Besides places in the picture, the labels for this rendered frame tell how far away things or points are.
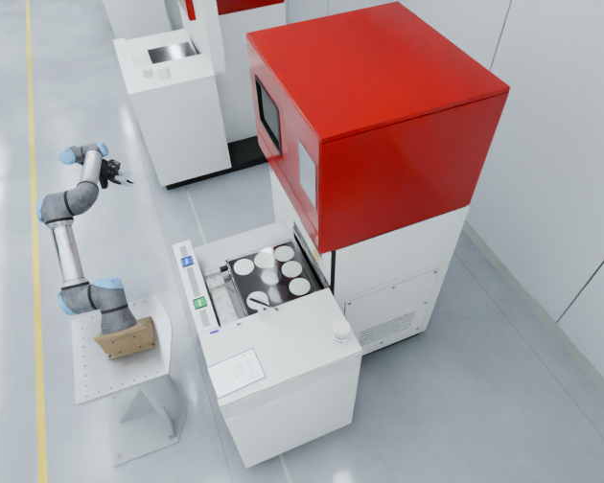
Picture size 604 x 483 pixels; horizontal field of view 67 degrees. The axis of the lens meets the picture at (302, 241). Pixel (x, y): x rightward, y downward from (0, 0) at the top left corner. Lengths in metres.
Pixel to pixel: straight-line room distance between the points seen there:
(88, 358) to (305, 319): 1.00
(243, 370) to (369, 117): 1.10
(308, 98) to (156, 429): 2.09
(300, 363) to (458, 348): 1.49
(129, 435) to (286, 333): 1.35
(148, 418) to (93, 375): 0.81
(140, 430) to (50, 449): 0.51
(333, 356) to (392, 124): 0.96
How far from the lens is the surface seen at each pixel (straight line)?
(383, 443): 2.87
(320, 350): 1.98
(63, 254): 2.23
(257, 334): 2.03
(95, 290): 2.18
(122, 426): 3.08
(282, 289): 2.22
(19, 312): 3.82
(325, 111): 1.64
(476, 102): 1.81
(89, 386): 2.29
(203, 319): 2.12
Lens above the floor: 2.73
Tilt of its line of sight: 50 degrees down
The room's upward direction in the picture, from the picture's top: 2 degrees counter-clockwise
